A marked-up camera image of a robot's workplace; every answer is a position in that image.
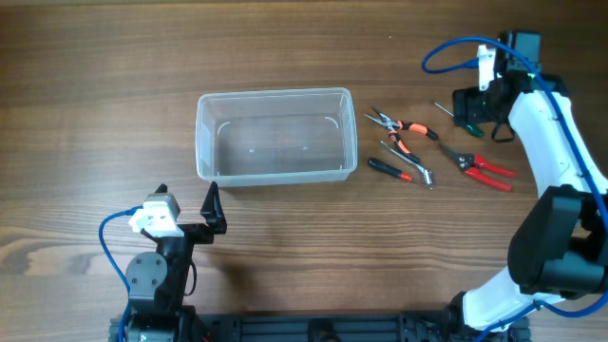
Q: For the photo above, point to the orange black needle-nose pliers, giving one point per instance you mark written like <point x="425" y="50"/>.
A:
<point x="394" y="127"/>

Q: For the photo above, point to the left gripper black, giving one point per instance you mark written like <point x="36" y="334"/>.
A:
<point x="215" y="218"/>

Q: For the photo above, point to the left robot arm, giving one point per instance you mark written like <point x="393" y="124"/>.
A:
<point x="159" y="281"/>

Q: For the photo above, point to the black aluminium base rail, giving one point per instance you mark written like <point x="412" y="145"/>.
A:
<point x="397" y="327"/>

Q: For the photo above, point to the clear plastic container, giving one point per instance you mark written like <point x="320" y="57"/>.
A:
<point x="273" y="137"/>

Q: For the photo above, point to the green handled screwdriver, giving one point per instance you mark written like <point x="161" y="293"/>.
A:
<point x="470" y="129"/>

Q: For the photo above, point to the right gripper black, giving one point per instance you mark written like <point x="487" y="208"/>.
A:
<point x="466" y="106"/>

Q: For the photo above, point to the red handled cutters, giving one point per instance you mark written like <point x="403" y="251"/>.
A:
<point x="473" y="165"/>

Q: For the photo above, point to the silver socket wrench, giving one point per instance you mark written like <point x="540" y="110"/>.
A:
<point x="425" y="173"/>

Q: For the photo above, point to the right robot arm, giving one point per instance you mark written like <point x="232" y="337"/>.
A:
<point x="560" y="251"/>

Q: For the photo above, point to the black red screwdriver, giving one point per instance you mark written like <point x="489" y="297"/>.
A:
<point x="383" y="167"/>

